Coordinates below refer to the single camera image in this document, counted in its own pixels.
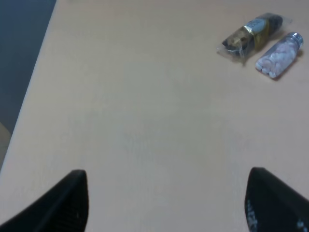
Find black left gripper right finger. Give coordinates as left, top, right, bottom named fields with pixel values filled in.
left=244, top=167, right=309, bottom=232

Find clear jar of white pills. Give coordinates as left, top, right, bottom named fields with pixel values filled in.
left=255, top=32, right=304, bottom=79

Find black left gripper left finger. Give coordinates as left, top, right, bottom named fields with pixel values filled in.
left=0, top=170, right=89, bottom=232

